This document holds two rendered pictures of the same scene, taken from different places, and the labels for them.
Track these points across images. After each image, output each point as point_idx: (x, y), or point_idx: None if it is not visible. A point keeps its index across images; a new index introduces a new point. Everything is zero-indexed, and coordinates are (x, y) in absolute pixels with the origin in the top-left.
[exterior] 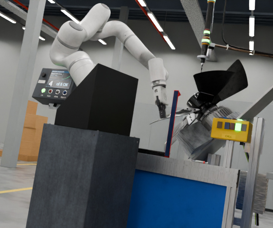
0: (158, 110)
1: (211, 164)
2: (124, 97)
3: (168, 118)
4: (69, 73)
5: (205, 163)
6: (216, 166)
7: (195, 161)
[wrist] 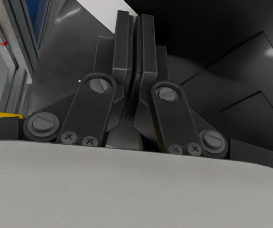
0: (86, 74)
1: (17, 50)
2: None
3: (37, 76)
4: None
5: (13, 41)
6: (3, 57)
7: None
